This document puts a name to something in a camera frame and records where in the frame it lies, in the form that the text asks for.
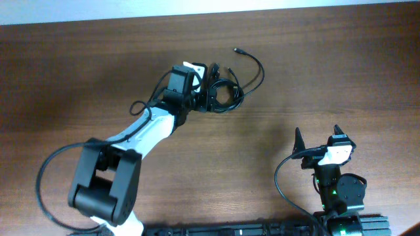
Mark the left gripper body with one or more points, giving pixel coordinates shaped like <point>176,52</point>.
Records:
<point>203,99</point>

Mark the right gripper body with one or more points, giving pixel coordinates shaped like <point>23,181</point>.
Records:
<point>311,161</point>

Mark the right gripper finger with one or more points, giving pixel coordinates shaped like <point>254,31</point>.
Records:
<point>299,145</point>
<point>337,130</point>

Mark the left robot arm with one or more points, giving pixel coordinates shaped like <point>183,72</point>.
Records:
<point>105,183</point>

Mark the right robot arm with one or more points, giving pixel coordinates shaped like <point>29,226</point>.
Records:
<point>342,195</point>

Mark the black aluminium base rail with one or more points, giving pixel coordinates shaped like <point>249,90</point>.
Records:
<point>249,228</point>

